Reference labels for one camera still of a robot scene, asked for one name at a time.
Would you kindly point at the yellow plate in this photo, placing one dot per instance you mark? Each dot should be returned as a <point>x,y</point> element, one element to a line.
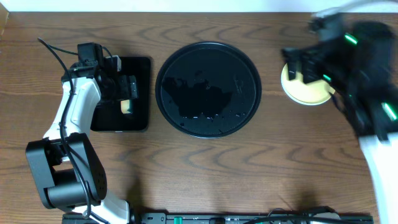
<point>311,94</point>

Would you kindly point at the green yellow sponge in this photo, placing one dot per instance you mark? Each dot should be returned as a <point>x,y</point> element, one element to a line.
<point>126,107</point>

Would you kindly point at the black round serving tray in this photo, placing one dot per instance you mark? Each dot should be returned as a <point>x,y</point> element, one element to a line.
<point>208,89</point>

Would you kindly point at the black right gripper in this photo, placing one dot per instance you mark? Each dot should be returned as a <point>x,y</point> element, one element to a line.
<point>310,58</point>

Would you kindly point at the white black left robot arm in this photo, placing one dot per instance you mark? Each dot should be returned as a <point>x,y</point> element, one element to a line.
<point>66,169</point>

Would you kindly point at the black rectangular sponge tray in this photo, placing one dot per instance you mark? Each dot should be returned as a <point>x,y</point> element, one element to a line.
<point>109,118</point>

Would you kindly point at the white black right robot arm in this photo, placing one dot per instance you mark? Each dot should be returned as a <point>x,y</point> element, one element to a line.
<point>358,66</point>

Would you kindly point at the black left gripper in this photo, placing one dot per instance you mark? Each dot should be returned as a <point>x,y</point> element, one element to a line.
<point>128,87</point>

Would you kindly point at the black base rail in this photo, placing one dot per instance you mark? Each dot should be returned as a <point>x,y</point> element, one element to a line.
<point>161,218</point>

